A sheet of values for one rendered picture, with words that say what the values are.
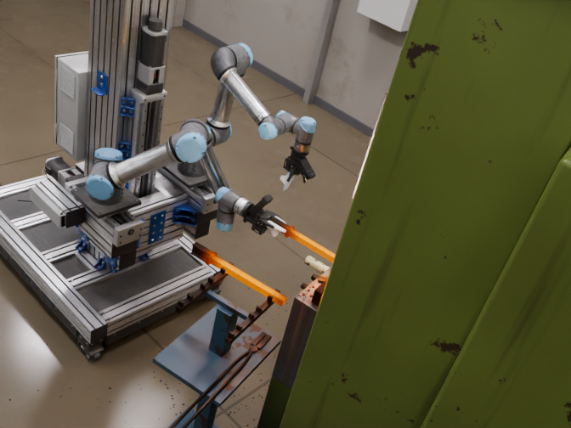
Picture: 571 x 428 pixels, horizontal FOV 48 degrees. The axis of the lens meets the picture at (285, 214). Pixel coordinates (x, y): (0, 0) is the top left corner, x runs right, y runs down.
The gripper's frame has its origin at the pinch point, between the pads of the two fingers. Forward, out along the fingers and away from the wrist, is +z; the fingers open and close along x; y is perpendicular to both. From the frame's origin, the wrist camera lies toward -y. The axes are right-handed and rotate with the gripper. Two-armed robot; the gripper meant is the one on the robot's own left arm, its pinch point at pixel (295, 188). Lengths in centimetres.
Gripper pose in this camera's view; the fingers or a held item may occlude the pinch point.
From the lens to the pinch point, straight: 300.2
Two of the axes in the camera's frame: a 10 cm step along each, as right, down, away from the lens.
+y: -7.1, -5.1, 4.9
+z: -2.1, 8.1, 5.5
